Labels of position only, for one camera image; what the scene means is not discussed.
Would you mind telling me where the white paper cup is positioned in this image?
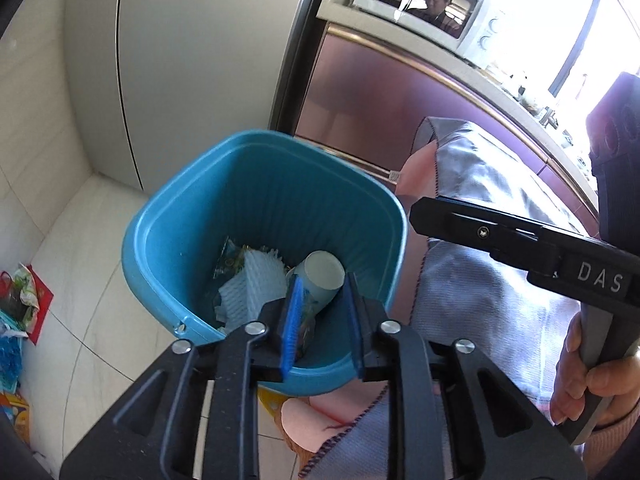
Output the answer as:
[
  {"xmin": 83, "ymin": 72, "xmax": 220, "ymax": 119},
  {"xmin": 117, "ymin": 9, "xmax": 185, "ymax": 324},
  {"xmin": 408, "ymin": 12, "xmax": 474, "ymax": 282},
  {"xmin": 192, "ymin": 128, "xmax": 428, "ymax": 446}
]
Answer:
[{"xmin": 286, "ymin": 251, "xmax": 347, "ymax": 322}]

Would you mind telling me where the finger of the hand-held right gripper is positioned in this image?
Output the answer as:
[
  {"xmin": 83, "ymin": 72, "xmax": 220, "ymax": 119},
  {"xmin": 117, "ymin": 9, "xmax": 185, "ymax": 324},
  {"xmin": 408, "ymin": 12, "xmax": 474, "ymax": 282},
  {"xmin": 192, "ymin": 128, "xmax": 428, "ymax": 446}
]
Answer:
[{"xmin": 409, "ymin": 196, "xmax": 601, "ymax": 273}]

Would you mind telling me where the white foam fruit net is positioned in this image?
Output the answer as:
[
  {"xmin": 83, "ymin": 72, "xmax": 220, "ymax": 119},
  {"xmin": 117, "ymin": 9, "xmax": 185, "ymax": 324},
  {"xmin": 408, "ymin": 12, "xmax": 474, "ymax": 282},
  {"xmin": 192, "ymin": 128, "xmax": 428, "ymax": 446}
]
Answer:
[{"xmin": 216, "ymin": 246, "xmax": 289, "ymax": 333}]

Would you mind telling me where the green and white packet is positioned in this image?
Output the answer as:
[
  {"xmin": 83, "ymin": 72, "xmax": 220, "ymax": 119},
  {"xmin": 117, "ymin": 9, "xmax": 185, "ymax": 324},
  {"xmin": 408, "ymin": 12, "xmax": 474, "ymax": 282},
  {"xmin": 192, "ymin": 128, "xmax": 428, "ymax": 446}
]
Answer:
[{"xmin": 11, "ymin": 261, "xmax": 40, "ymax": 308}]

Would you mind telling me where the grey plaid cloth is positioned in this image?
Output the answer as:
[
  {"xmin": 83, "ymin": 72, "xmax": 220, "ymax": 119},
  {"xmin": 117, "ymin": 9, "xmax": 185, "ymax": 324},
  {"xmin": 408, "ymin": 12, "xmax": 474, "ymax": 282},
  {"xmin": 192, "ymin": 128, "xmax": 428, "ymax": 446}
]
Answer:
[{"xmin": 299, "ymin": 116, "xmax": 601, "ymax": 480}]

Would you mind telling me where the yellow packet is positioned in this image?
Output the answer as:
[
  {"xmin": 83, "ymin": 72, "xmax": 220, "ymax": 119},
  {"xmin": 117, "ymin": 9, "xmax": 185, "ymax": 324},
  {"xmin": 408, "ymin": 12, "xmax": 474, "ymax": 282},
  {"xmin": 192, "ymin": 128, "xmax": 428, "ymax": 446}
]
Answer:
[{"xmin": 256, "ymin": 386, "xmax": 287, "ymax": 422}]

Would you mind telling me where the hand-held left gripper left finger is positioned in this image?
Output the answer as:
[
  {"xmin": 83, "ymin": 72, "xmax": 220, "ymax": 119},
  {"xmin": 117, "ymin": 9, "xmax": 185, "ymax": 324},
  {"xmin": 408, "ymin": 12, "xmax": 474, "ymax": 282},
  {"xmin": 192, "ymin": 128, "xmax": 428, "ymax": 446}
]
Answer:
[{"xmin": 59, "ymin": 276, "xmax": 307, "ymax": 480}]

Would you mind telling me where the grey refrigerator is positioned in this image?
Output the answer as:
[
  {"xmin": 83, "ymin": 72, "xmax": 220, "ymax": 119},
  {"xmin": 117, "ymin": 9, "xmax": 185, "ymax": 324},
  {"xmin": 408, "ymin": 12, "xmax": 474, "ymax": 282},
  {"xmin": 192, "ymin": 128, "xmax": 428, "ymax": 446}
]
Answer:
[{"xmin": 64, "ymin": 0, "xmax": 328, "ymax": 192}]

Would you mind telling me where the blue plastic bin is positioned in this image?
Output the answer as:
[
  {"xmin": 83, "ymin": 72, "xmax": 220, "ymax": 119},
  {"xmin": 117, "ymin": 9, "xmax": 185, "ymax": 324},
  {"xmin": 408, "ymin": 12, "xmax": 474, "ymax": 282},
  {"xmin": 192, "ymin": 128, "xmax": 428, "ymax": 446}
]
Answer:
[{"xmin": 121, "ymin": 130, "xmax": 410, "ymax": 397}]

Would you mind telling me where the flat red packet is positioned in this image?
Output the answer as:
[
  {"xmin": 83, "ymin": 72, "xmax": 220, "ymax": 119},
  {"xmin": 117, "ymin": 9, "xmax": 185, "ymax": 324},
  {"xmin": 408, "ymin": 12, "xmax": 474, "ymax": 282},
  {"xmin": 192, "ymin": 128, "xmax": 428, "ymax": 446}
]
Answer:
[{"xmin": 21, "ymin": 264, "xmax": 55, "ymax": 347}]

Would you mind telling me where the white microwave oven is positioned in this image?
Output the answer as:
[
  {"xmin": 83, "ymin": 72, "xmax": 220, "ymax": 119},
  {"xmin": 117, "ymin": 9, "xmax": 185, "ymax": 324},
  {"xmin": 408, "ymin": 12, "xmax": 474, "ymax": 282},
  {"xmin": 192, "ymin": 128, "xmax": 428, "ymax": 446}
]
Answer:
[{"xmin": 349, "ymin": 0, "xmax": 507, "ymax": 59}]

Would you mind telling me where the printed snack wrapper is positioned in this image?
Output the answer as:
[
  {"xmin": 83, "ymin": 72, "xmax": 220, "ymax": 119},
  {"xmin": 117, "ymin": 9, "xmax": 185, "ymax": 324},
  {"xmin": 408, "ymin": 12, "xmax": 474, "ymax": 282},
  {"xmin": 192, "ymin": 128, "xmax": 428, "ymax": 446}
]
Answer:
[{"xmin": 213, "ymin": 236, "xmax": 252, "ymax": 279}]

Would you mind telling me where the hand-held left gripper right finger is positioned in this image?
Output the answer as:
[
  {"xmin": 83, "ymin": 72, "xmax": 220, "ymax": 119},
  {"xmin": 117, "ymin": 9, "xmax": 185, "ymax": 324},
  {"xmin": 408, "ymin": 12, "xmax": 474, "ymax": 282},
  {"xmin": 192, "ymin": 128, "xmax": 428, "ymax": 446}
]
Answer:
[{"xmin": 345, "ymin": 272, "xmax": 588, "ymax": 480}]

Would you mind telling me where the orange printed box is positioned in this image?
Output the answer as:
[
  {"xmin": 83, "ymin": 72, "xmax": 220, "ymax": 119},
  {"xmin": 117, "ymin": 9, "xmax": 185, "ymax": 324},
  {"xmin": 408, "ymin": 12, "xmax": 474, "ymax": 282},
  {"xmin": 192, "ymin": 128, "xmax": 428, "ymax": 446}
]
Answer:
[{"xmin": 0, "ymin": 391, "xmax": 32, "ymax": 447}]

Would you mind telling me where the person's right forearm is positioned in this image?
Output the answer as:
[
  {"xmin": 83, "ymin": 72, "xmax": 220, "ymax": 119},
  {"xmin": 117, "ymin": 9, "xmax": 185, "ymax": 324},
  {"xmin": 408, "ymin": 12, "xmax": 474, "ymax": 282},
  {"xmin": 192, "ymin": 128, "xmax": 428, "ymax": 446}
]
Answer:
[{"xmin": 582, "ymin": 404, "xmax": 640, "ymax": 480}]

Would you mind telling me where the brown kitchen cabinet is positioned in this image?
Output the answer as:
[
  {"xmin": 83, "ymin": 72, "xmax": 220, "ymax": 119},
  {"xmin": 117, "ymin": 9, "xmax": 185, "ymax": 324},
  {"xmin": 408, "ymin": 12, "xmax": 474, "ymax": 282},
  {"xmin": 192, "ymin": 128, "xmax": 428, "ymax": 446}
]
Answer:
[{"xmin": 294, "ymin": 21, "xmax": 601, "ymax": 233}]

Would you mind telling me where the white countertop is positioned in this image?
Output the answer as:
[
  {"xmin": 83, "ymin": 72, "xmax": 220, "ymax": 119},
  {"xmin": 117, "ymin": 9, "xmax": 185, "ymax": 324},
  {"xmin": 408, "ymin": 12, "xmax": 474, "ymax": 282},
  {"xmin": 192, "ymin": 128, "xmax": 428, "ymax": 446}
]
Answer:
[{"xmin": 316, "ymin": 0, "xmax": 640, "ymax": 206}]

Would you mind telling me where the person's right hand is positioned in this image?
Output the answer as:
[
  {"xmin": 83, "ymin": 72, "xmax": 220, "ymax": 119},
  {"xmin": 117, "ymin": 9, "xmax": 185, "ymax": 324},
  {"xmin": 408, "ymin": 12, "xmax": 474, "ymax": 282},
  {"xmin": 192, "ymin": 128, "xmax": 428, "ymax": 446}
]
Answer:
[{"xmin": 549, "ymin": 317, "xmax": 640, "ymax": 429}]

